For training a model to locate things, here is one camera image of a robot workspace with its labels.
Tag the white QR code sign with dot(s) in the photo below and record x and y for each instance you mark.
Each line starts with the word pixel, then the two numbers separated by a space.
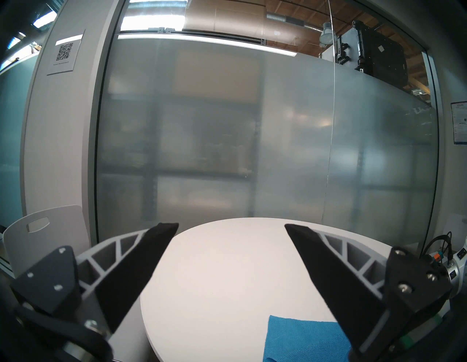
pixel 65 53

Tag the black hard equipment case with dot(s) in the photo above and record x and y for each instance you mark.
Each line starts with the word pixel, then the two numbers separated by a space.
pixel 379 54

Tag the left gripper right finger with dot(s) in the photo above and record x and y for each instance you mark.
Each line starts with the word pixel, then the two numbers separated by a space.
pixel 346 284

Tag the grey pendant lamp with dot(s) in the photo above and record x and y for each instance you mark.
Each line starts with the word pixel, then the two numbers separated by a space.
pixel 327 36

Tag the blue cloth napkin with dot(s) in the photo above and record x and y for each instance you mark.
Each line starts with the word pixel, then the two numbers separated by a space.
pixel 299 339

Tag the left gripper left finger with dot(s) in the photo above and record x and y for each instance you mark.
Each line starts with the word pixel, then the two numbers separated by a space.
pixel 127 277

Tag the blue bordered wall poster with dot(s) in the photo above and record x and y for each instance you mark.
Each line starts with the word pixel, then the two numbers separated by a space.
pixel 460 124

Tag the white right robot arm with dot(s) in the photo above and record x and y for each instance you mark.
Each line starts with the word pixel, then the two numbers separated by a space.
pixel 459 266

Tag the white plastic chair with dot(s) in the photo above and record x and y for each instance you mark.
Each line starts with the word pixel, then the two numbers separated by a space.
pixel 65 226

